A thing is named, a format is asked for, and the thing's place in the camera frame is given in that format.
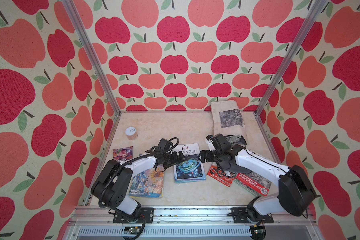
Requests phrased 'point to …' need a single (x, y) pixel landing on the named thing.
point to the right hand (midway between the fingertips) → (205, 158)
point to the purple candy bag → (123, 154)
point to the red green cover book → (257, 184)
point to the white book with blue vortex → (191, 169)
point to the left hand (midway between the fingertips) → (182, 164)
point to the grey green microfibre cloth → (236, 139)
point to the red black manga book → (227, 177)
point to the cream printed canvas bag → (227, 119)
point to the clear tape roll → (131, 133)
